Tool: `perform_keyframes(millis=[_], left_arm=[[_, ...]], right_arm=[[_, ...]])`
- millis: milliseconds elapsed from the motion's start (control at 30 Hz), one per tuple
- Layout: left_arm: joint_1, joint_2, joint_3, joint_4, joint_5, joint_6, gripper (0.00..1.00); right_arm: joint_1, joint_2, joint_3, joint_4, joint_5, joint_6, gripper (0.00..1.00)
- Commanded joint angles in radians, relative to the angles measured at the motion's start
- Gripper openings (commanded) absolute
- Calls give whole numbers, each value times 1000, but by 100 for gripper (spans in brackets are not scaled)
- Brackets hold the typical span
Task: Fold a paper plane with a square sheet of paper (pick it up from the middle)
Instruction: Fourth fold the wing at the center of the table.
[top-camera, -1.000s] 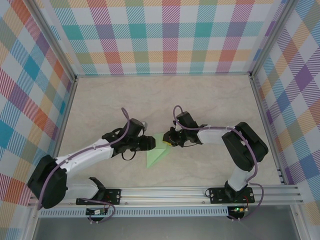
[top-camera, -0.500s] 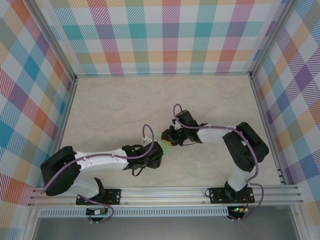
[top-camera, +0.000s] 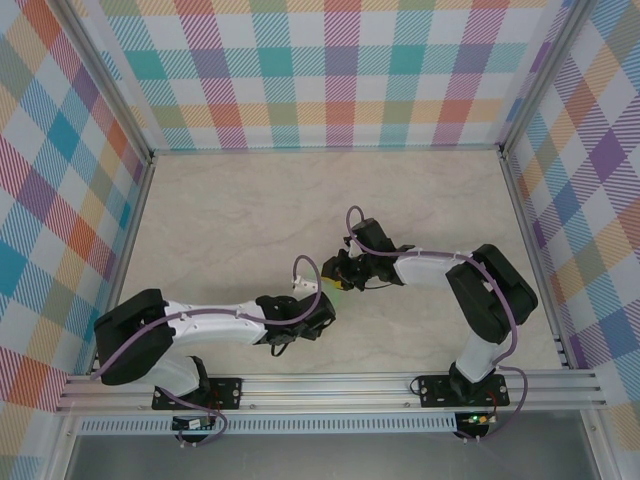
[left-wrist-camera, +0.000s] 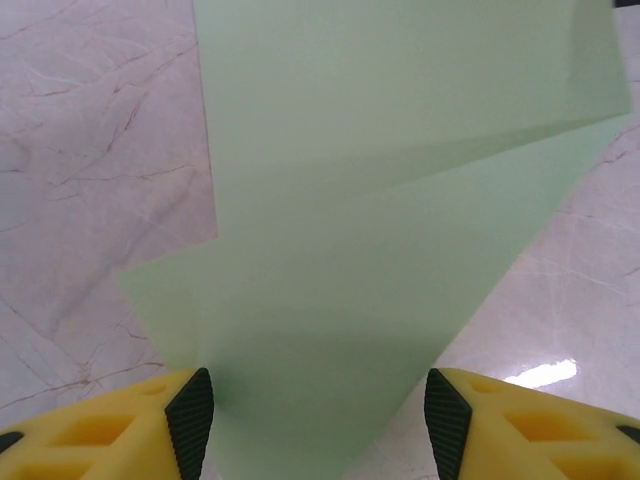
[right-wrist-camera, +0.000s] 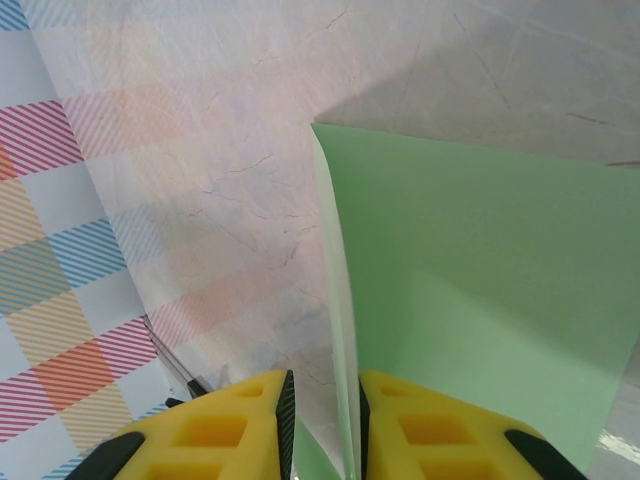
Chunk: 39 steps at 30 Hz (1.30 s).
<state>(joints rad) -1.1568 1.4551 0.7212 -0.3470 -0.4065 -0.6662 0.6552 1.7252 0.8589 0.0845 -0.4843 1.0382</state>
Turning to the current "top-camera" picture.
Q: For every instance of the black left controller board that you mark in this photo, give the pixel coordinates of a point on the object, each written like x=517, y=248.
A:
x=192, y=424

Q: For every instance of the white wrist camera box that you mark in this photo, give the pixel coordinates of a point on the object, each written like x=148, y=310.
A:
x=304, y=285
x=353, y=247

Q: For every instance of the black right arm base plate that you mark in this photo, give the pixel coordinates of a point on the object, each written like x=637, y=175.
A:
x=431, y=395

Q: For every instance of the aluminium frame post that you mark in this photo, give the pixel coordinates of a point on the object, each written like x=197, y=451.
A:
x=547, y=75
x=107, y=80

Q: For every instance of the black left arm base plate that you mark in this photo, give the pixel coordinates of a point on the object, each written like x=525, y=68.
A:
x=227, y=392

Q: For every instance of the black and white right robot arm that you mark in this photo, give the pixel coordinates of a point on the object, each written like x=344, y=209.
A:
x=495, y=300

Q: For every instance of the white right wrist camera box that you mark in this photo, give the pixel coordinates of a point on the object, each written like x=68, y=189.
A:
x=353, y=247

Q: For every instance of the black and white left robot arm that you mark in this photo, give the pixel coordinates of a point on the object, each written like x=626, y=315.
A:
x=130, y=340

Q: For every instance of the small right controller board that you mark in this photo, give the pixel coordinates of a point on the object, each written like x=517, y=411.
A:
x=477, y=419

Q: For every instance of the aluminium side floor rail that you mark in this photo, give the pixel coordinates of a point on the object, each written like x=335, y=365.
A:
x=525, y=240
x=131, y=240

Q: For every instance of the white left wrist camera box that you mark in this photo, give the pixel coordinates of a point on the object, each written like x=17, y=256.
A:
x=304, y=285

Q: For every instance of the aluminium mounting rail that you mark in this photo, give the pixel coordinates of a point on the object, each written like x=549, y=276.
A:
x=325, y=392

